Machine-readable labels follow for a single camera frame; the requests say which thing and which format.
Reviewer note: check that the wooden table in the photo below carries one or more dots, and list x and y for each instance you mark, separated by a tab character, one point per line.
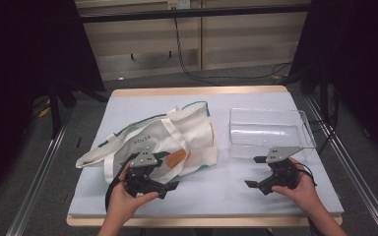
197	90

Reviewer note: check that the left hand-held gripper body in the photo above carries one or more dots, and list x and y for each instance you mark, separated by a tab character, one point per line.
138	183

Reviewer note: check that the black horizontal bar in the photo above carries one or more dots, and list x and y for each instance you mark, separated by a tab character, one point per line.
193	13

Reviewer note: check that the person's right hand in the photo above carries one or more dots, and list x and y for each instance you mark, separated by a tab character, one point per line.
302	193

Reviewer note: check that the black curtain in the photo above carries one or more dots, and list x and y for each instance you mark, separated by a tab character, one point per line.
357	65
23	65

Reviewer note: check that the metal floor rail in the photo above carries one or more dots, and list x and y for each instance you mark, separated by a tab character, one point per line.
351	170
36	183

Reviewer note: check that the person's left hand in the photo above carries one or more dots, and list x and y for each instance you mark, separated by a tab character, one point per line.
121	203

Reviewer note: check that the clear plastic container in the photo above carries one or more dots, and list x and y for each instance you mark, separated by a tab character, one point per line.
262	131

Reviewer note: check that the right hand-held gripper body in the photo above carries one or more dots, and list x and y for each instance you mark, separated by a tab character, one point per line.
280	173

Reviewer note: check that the cream canvas tote bag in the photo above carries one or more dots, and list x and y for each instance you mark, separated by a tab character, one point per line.
183	131

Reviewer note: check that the white wall socket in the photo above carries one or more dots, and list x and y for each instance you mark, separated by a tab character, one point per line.
178	4

